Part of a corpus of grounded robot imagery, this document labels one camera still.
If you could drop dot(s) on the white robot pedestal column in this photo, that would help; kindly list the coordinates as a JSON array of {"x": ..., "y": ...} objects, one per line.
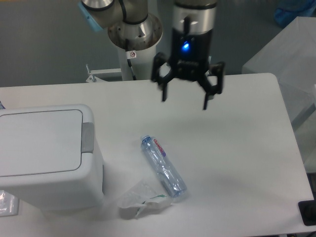
[{"x": 145, "y": 51}]

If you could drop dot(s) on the clear plastic water bottle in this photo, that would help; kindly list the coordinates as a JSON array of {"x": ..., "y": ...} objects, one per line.
[{"x": 166, "y": 173}]

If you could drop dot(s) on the white trash can body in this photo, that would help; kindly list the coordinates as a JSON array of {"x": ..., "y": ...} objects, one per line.
[{"x": 74, "y": 189}]

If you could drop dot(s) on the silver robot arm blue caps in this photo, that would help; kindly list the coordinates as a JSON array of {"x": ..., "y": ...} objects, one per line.
[{"x": 132, "y": 28}]

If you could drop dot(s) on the white trash can lid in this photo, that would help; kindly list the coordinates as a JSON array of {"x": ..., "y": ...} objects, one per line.
[{"x": 39, "y": 142}]

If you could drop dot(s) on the blue bag top right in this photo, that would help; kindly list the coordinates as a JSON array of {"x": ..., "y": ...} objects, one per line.
[{"x": 287, "y": 10}]

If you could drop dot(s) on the clear plastic bag lower left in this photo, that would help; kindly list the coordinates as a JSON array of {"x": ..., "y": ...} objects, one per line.
[{"x": 9, "y": 204}]

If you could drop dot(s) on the white metal base frame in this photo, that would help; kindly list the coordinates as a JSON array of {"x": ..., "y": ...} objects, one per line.
[{"x": 96, "y": 75}]

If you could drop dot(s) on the black device at table edge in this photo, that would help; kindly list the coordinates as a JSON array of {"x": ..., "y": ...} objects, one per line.
[{"x": 308, "y": 212}]

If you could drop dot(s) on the blue object at left edge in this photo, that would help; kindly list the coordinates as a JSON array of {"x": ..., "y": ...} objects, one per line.
[{"x": 2, "y": 106}]

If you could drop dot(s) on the crumpled clear plastic wrapper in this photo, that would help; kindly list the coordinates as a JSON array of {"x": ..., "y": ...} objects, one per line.
[{"x": 142, "y": 197}]

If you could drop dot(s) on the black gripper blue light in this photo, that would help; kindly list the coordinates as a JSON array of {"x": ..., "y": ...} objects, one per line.
[{"x": 189, "y": 61}]

